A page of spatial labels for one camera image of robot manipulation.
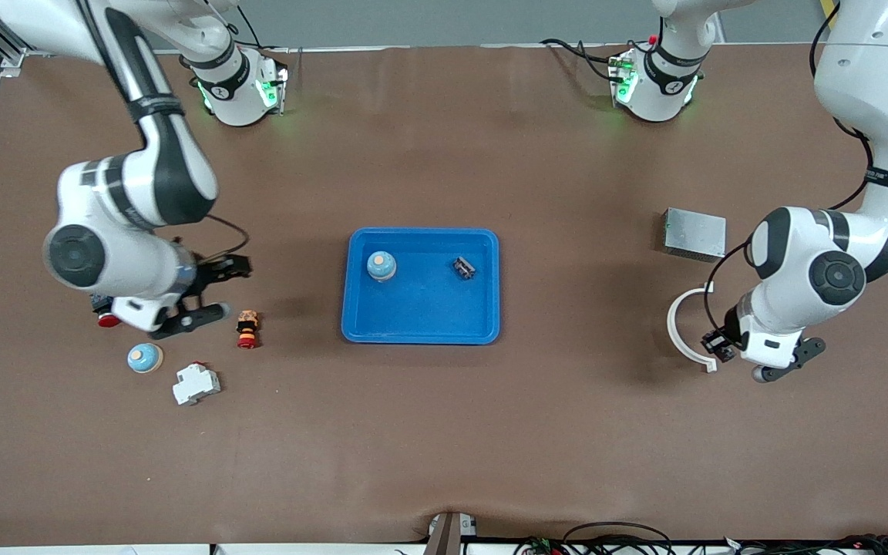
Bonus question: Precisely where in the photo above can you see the red emergency button orange base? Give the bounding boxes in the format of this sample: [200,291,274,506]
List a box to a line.
[235,310,261,350]

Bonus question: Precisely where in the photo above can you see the blue bell with cream button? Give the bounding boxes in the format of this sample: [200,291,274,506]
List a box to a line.
[126,342,164,375]
[366,251,399,283]

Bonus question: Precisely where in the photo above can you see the black cable bundle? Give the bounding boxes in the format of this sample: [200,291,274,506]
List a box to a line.
[513,522,888,555]

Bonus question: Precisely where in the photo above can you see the grey metal box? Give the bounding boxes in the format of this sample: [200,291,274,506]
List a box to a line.
[661,207,728,264]

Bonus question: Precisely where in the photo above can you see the blue plastic tray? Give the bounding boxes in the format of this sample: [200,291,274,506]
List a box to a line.
[341,227,501,345]

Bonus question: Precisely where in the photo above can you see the white curved plastic bracket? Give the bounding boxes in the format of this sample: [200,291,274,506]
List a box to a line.
[666,281,719,374]

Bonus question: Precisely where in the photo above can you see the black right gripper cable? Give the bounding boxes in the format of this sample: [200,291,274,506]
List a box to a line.
[201,214,251,264]

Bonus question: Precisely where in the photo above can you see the white circuit breaker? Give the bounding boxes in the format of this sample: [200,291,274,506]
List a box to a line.
[172,361,222,407]

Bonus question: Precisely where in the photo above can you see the red push button blue base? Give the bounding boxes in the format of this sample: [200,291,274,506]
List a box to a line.
[89,293,123,329]

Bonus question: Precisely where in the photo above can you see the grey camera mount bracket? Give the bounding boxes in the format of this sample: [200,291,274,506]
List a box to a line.
[424,512,477,555]

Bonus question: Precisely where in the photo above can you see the black cable at arm base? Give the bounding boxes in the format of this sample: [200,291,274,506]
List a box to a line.
[540,38,624,82]
[209,0,291,56]

